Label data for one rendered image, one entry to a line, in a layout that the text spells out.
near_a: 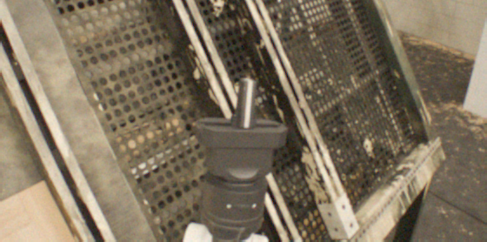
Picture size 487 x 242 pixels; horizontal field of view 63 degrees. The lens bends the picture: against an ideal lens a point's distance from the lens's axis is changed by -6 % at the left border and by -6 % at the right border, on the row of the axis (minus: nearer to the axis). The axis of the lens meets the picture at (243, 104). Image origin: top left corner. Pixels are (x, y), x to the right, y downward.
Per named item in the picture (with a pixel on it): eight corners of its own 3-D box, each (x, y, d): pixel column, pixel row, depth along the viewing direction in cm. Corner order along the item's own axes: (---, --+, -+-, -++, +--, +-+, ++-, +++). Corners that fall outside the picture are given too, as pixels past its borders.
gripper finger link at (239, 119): (251, 82, 54) (245, 129, 55) (244, 77, 57) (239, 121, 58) (239, 82, 53) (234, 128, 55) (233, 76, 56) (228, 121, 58)
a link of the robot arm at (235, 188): (299, 137, 54) (285, 219, 57) (274, 115, 63) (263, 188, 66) (202, 135, 51) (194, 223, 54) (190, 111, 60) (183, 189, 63)
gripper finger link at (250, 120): (244, 77, 57) (239, 121, 58) (251, 82, 54) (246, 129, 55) (256, 77, 57) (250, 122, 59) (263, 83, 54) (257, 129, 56)
